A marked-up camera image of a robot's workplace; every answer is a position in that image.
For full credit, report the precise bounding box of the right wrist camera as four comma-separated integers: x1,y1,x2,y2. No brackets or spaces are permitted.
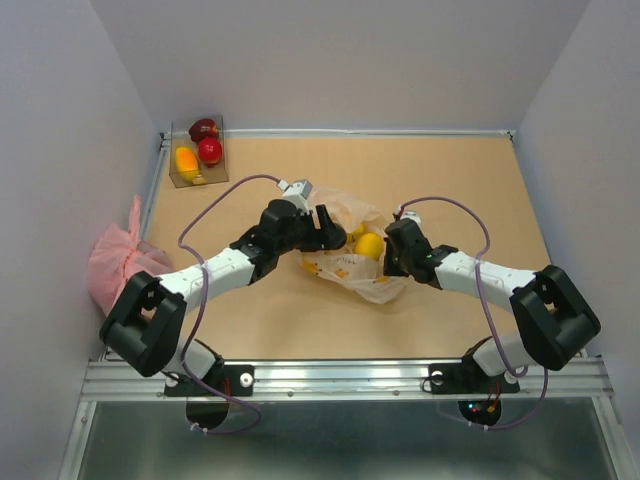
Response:
393,206,422,226

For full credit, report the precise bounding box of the transparent grey plastic box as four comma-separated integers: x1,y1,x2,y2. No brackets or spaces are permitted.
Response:
169,114,229,188

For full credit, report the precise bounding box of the yellow lemon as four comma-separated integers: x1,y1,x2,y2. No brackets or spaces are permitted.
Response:
347,224,365,243
354,232,385,261

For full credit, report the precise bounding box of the pink plastic bag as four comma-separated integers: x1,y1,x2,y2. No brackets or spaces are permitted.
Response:
87,195,174,315

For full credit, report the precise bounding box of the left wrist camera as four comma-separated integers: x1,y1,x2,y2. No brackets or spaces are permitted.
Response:
277,179,313,214

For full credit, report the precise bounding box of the yellow fruit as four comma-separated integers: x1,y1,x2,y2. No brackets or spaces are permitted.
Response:
175,147,200,183

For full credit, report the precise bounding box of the dark red apple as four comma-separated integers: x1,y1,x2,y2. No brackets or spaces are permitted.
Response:
188,118,219,143

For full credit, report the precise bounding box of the aluminium front rail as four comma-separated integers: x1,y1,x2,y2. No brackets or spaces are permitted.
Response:
80,357,614,403

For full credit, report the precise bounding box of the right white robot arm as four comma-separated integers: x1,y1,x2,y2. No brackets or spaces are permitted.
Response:
384,218,601,390

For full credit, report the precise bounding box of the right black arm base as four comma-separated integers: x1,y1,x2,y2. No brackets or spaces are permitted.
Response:
421,337,520,395

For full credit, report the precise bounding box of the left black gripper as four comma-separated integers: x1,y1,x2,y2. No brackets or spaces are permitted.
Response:
275,206,345,256

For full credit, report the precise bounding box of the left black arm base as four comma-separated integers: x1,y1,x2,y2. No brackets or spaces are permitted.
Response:
163,339,255,398

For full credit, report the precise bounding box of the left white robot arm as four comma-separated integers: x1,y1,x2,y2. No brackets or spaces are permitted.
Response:
99,199,347,394

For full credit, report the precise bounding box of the translucent printed plastic bag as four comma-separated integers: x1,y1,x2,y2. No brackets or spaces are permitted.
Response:
300,187,406,304

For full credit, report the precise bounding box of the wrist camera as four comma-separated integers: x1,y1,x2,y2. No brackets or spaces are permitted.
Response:
393,206,422,226
277,179,313,214

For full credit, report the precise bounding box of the bright red round fruit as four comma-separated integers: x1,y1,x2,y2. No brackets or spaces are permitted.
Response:
198,137,224,168

